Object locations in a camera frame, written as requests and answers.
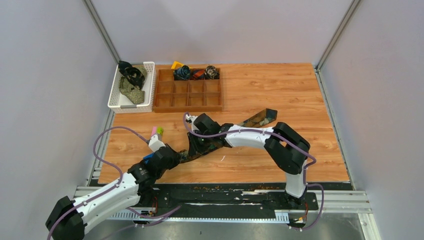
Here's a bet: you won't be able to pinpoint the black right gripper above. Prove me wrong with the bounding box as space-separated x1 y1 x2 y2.
187 129 213 157

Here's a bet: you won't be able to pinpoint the dark patterned necktie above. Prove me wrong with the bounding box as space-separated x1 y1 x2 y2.
179 108 278 164

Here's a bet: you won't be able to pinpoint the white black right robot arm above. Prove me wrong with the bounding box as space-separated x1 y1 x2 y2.
183 112 316 209

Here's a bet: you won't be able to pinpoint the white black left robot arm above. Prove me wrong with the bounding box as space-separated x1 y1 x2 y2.
45 145 181 240

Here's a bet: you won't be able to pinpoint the blue toy block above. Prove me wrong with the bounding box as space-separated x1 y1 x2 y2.
142 152 154 164

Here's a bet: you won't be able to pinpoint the colourful toy blocks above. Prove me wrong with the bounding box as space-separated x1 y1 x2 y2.
151 126 164 136

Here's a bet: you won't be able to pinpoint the wooden compartment tray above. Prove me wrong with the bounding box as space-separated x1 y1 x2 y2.
152 69 224 113

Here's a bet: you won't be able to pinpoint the rolled orange striped tie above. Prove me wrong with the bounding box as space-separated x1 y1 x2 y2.
189 68 205 81

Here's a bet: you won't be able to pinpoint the rolled brown floral tie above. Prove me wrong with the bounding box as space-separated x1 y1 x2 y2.
204 65 220 80

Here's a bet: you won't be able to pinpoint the rolled dark blue tie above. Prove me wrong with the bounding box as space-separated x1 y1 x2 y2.
173 65 191 81

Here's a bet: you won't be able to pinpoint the yellow object behind tray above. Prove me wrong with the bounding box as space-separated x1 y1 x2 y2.
171 61 185 70

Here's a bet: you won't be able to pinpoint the olive green tie in basket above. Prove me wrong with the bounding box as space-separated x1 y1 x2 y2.
118 76 145 105

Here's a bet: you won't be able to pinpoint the white plastic basket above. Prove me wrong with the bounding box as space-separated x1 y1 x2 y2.
107 60 156 114

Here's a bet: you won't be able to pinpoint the black patterned tie in basket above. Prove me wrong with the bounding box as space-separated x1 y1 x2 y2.
118 61 147 90

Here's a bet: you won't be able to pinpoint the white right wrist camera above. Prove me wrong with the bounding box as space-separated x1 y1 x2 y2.
185 113 199 132

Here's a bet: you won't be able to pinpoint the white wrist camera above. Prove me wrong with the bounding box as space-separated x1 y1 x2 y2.
185 113 199 132
148 133 166 152

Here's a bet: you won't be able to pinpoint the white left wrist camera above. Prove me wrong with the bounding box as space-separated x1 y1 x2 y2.
148 133 166 152

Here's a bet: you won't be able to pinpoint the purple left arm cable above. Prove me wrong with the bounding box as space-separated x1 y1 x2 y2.
46 126 183 240

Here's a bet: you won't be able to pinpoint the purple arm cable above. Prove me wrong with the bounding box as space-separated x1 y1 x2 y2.
46 126 183 240
182 111 326 232

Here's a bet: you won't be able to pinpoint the white slotted cable duct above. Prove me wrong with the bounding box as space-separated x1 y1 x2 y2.
81 208 291 224

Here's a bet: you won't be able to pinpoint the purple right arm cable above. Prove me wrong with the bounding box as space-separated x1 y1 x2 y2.
182 111 326 232

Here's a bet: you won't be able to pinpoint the aluminium frame rail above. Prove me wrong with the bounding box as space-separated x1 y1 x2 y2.
82 0 121 63

